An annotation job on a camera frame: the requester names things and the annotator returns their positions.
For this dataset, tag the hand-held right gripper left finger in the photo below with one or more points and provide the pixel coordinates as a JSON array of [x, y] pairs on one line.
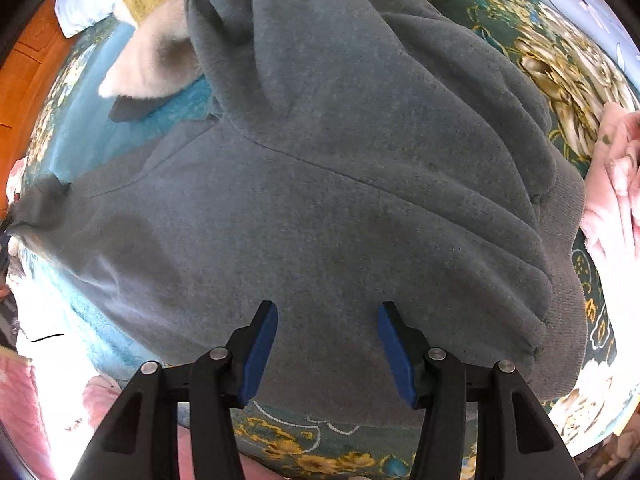
[[260, 355]]

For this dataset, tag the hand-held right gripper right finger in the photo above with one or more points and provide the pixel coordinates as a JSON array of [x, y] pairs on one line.
[[397, 357]]

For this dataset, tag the grey hooded sweatshirt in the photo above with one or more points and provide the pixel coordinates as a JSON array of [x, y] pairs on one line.
[[320, 175]]

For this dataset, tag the pink floral blanket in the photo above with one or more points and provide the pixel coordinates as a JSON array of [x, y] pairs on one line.
[[45, 410]]

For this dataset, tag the pink fleece garment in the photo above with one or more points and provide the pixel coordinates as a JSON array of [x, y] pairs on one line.
[[612, 195]]

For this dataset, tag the cream fluffy garment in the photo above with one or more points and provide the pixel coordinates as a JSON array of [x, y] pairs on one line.
[[150, 62]]

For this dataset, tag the floral green bed sheet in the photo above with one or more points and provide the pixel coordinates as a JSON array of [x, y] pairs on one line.
[[560, 80]]

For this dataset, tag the orange wooden furniture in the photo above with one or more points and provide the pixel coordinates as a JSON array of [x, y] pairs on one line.
[[20, 90]]

